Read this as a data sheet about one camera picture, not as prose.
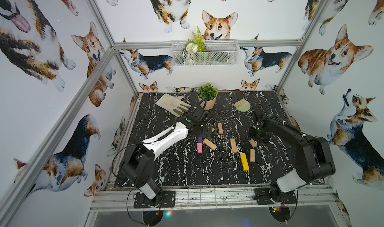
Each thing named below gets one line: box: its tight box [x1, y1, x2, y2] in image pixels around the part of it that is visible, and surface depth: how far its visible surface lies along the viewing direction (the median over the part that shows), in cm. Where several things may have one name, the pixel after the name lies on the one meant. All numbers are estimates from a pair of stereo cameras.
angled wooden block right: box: [249, 138, 257, 148], surface depth 94 cm
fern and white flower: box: [185, 26, 207, 64], surface depth 84 cm
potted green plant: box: [197, 83, 218, 110], surface depth 105 cm
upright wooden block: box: [230, 138, 238, 153], surface depth 94 cm
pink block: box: [197, 142, 203, 154], surface depth 92 cm
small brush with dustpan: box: [233, 98, 253, 113], surface depth 116 cm
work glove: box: [155, 93, 192, 117], surface depth 116 cm
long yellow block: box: [240, 154, 250, 171], surface depth 86 cm
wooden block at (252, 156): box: [249, 148, 255, 163], surface depth 89 cm
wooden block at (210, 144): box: [203, 138, 218, 151], surface depth 94 cm
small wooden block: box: [217, 123, 224, 134], surface depth 101 cm
